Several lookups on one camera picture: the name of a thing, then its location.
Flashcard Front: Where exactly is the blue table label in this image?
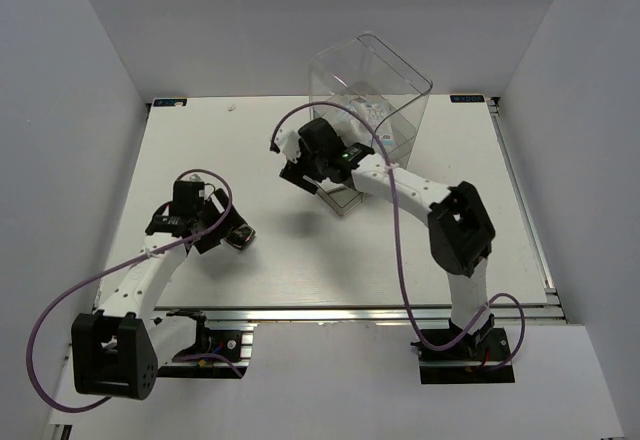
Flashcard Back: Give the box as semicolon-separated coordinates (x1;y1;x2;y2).
152;98;187;108
449;94;485;103

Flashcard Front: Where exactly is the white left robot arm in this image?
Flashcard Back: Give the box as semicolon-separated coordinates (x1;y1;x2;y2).
71;178;254;400

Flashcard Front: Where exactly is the aluminium table edge rail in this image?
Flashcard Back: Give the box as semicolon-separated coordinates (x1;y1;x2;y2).
154;303;566;329

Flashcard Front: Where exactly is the blue table label left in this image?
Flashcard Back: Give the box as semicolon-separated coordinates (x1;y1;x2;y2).
152;98;187;108

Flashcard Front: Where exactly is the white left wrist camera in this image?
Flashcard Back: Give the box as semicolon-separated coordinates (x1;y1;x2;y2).
184;173;205;184

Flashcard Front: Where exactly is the black square compact case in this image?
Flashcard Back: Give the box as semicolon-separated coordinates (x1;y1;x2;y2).
224;224;255;251

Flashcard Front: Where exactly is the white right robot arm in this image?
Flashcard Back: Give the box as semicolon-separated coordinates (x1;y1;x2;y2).
270;118;496;359

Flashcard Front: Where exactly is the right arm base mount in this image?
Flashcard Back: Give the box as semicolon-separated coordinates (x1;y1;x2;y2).
411;328;515;385

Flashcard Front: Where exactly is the clear acrylic makeup organizer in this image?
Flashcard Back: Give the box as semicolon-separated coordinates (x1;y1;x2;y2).
307;32;434;216

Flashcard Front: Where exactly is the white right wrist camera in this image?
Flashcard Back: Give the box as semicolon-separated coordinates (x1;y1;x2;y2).
270;129;301;163

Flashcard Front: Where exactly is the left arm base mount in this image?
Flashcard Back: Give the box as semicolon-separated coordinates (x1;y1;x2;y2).
147;309;247;379

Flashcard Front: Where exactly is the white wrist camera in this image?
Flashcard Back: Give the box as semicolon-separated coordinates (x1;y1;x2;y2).
184;173;205;184
270;129;301;163

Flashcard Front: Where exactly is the clear packet blue label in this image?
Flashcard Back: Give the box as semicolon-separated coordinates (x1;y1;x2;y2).
342;97;397;153

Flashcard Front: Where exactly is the blue table label right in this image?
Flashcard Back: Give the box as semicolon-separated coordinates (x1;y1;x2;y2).
449;94;485;103

